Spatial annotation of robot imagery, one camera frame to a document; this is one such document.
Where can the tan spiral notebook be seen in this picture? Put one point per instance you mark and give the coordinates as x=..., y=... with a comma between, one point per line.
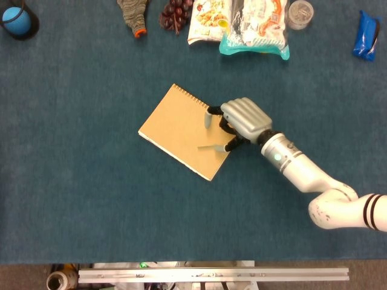
x=184, y=133

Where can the blue ball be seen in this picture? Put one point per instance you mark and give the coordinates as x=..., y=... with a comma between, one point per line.
x=16, y=19

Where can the white snack bag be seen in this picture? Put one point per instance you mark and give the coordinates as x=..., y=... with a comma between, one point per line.
x=207, y=21

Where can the blue cookie packet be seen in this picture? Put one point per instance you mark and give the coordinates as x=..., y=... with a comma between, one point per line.
x=366, y=36

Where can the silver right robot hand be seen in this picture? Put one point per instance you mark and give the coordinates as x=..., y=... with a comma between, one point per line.
x=246, y=117

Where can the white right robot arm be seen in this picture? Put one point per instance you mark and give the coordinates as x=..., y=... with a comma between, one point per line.
x=314, y=181

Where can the blue felt table mat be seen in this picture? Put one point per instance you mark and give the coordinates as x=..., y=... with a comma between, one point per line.
x=90, y=181

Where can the dark red grape bunch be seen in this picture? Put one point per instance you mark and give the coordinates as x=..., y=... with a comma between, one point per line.
x=175, y=14

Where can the teal shrimp snack bag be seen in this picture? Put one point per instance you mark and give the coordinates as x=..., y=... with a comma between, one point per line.
x=257, y=28

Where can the light blue paper strip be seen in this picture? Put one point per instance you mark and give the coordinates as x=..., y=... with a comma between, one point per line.
x=208, y=147

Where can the aluminium profile rail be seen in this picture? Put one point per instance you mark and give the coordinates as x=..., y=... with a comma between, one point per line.
x=211, y=274

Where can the grey orange-tipped sock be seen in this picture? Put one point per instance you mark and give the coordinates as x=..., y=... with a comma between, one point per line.
x=134, y=15

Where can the clear round plastic container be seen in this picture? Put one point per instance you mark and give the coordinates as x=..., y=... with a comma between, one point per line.
x=300, y=13

